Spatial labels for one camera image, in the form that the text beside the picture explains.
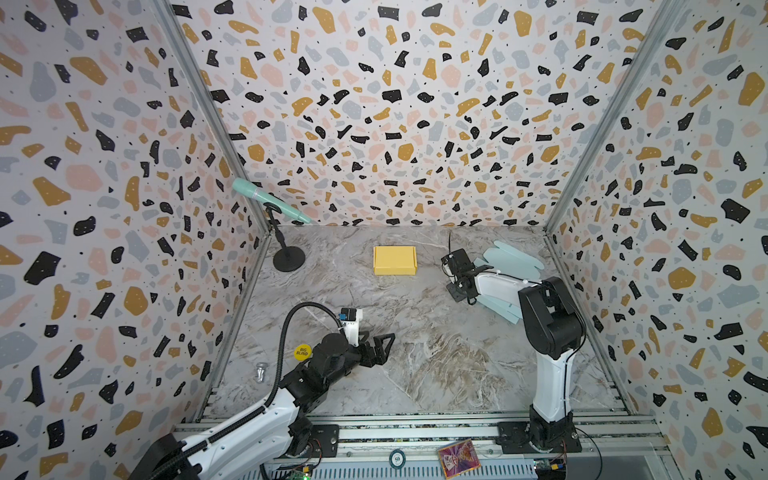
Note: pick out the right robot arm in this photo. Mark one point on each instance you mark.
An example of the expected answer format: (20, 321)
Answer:
(552, 327)

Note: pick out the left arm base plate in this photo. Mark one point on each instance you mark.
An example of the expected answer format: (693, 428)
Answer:
(317, 440)

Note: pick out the light blue paper box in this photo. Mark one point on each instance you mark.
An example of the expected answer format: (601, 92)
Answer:
(517, 269)

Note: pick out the round teal sticker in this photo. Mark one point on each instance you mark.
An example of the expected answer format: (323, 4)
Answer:
(397, 459)

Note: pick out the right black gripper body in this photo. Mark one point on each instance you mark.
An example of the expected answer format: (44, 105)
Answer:
(459, 274)

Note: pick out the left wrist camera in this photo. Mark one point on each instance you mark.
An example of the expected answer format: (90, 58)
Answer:
(350, 319)

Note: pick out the colourful card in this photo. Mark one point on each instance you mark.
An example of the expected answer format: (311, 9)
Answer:
(458, 458)

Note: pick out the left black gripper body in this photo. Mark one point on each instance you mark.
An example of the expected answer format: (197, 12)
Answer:
(365, 351)

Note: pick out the yellow paper box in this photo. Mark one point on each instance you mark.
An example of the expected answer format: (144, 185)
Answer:
(395, 261)

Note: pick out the mint green microphone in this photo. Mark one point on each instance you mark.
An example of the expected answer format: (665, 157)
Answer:
(249, 190)

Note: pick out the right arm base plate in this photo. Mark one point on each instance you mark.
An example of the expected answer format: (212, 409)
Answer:
(538, 438)

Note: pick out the small silver bolt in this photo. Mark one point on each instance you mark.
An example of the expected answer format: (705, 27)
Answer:
(261, 372)

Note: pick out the yellow round sticker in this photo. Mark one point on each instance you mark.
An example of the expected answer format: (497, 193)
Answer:
(302, 352)

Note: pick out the black microphone stand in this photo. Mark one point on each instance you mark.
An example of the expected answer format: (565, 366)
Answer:
(287, 258)

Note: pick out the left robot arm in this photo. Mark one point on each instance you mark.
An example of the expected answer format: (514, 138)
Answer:
(274, 427)

